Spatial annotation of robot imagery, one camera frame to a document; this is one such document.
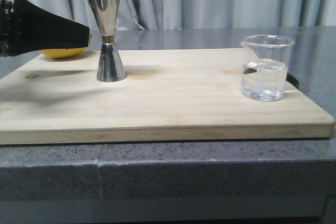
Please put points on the black cutting board handle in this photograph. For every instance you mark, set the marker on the black cutting board handle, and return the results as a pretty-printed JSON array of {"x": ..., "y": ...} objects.
[{"x": 292, "y": 80}]

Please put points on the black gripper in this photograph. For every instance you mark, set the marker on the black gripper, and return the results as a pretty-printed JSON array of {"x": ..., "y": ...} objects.
[{"x": 36, "y": 29}]

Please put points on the yellow lemon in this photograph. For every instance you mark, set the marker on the yellow lemon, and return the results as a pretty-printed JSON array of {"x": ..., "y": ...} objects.
[{"x": 62, "y": 53}]

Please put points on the glass beaker with clear liquid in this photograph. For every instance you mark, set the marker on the glass beaker with clear liquid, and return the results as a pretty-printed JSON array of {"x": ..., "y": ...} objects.
[{"x": 265, "y": 66}]

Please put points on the steel double jigger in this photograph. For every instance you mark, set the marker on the steel double jigger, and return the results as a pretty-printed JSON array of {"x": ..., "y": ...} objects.
[{"x": 110, "y": 66}]

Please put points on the wooden cutting board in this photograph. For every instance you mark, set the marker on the wooden cutting board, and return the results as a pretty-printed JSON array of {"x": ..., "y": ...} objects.
[{"x": 167, "y": 95}]

